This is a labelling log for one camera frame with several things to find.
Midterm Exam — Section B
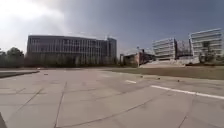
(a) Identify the low brown brick building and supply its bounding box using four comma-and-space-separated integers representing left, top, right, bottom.
120, 49, 156, 67

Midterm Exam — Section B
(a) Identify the lamp pole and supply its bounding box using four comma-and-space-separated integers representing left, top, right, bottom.
136, 46, 141, 68

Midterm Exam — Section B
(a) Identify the grey concrete slab pavement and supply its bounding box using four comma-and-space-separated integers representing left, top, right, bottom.
0, 68, 224, 128

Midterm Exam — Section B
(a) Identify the large dark glass building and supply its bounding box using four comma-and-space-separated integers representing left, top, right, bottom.
26, 34, 118, 66

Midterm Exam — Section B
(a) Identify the white tiered building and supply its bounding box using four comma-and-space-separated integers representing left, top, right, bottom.
188, 28, 224, 63
152, 37, 178, 62

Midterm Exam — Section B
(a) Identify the grey building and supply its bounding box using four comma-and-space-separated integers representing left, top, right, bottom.
176, 39, 193, 58

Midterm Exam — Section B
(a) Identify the dry grass field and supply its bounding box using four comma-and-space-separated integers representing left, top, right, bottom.
105, 66, 224, 81

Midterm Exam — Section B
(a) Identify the white painted line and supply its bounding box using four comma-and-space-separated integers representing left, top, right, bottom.
124, 79, 224, 101

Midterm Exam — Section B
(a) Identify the dark grass patch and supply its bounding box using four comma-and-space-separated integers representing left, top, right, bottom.
0, 70, 40, 80

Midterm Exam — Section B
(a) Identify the row of trees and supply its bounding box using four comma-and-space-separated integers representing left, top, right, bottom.
0, 46, 118, 69

